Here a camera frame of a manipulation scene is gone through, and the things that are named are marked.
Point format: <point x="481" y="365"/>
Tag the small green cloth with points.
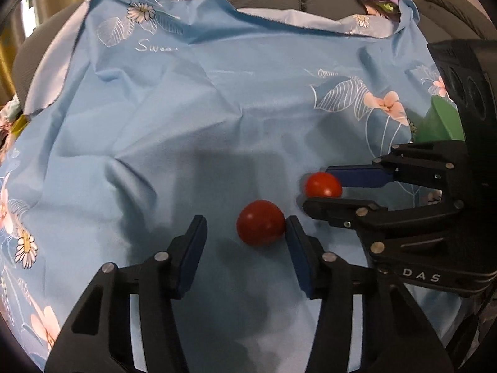
<point x="387" y="7"/>

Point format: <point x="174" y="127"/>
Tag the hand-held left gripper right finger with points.
<point x="299" y="256"/>

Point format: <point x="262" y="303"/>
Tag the green plastic bowl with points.
<point x="438" y="120"/>

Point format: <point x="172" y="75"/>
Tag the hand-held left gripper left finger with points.
<point x="192" y="252"/>

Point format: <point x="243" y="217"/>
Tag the blue floral bed sheet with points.
<point x="194" y="105"/>

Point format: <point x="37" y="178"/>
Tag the red cherry tomato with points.
<point x="322" y="184"/>
<point x="260" y="221"/>

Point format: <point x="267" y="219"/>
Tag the cluttered cloth pile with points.
<point x="9" y="114"/>

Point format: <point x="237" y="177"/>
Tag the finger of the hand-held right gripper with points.
<point x="357" y="176"/>
<point x="341" y="209"/>

